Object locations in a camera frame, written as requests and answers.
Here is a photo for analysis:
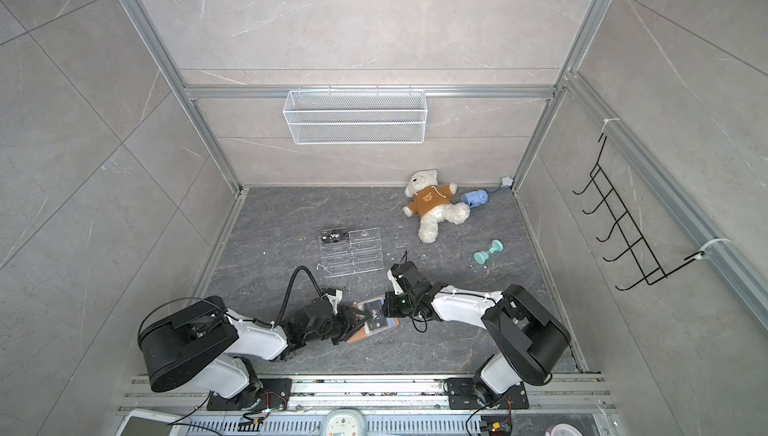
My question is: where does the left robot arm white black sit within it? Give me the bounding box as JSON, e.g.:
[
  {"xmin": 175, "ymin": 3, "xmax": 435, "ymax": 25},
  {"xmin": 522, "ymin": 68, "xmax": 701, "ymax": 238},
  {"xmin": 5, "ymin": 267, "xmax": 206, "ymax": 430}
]
[{"xmin": 137, "ymin": 291, "xmax": 371, "ymax": 399}]

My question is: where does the black wire hook rack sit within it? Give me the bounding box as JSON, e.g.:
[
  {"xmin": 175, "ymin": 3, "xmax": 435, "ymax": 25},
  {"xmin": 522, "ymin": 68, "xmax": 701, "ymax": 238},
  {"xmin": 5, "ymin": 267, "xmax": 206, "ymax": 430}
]
[{"xmin": 572, "ymin": 133, "xmax": 706, "ymax": 292}]

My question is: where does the white round timer device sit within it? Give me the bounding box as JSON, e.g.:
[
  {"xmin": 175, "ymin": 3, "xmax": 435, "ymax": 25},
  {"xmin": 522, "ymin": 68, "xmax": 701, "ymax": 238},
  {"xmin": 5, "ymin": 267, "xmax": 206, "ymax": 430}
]
[{"xmin": 320, "ymin": 408, "xmax": 367, "ymax": 436}]

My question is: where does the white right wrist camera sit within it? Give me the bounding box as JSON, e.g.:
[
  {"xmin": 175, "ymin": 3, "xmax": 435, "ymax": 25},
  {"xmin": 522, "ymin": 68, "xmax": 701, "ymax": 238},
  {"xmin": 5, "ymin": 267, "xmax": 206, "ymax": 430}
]
[{"xmin": 387, "ymin": 270, "xmax": 405, "ymax": 295}]

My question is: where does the blue cat-shaped toy device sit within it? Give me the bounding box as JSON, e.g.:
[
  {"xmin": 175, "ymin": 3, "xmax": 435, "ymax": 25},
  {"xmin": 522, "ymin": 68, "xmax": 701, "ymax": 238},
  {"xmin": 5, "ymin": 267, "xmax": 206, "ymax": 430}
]
[{"xmin": 461, "ymin": 189, "xmax": 489, "ymax": 208}]

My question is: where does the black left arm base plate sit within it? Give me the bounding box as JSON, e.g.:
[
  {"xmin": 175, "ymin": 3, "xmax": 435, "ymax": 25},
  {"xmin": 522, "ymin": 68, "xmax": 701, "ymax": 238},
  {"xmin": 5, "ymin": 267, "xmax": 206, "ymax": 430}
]
[{"xmin": 206, "ymin": 378, "xmax": 293, "ymax": 412}]

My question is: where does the white wire mesh basket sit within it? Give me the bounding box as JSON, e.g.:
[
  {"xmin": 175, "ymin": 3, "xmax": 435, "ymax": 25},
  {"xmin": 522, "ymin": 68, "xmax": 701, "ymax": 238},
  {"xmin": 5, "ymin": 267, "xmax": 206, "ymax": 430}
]
[{"xmin": 283, "ymin": 90, "xmax": 428, "ymax": 144}]

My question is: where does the white tablet device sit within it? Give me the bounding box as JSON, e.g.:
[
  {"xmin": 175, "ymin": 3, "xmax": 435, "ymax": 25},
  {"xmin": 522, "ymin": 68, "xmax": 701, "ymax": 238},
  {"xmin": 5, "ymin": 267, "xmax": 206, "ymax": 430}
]
[{"xmin": 116, "ymin": 409, "xmax": 183, "ymax": 436}]

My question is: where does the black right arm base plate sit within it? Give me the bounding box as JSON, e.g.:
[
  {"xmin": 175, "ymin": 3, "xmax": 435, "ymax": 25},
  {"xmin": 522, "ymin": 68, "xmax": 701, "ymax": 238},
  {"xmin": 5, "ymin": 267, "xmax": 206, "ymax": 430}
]
[{"xmin": 443, "ymin": 377, "xmax": 530, "ymax": 410}]

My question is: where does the clear acrylic tiered holder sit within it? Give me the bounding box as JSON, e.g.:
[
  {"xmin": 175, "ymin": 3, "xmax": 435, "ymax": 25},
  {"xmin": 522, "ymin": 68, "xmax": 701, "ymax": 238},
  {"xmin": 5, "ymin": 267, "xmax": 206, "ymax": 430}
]
[{"xmin": 318, "ymin": 227, "xmax": 383, "ymax": 278}]

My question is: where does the aluminium rail front frame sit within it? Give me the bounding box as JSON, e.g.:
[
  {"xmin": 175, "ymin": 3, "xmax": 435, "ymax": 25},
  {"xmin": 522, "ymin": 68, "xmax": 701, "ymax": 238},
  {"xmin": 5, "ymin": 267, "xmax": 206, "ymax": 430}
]
[{"xmin": 117, "ymin": 373, "xmax": 626, "ymax": 435}]

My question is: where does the white teddy bear brown shirt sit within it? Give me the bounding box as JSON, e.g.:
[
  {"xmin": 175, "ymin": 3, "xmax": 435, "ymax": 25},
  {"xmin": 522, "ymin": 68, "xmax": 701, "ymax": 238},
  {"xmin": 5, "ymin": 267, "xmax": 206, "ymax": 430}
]
[{"xmin": 402, "ymin": 169, "xmax": 470, "ymax": 244}]

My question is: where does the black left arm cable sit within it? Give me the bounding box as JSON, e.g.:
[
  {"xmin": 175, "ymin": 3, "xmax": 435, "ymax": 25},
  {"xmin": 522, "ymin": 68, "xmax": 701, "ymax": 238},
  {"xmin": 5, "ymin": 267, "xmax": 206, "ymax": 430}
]
[{"xmin": 274, "ymin": 265, "xmax": 325, "ymax": 326}]

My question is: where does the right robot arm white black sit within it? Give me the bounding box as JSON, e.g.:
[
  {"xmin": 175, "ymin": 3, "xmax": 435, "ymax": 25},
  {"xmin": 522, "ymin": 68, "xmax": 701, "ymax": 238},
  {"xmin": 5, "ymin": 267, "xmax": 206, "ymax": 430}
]
[{"xmin": 384, "ymin": 261, "xmax": 571, "ymax": 403}]

